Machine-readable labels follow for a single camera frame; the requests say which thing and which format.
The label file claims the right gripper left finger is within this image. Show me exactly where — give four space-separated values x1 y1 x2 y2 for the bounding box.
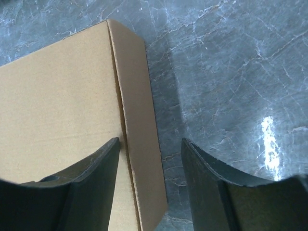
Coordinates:
0 138 120 231

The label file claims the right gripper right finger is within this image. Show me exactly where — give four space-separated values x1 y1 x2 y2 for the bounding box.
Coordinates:
181 138 308 231

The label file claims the brown cardboard box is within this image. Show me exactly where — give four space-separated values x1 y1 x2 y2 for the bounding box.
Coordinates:
0 19 167 231

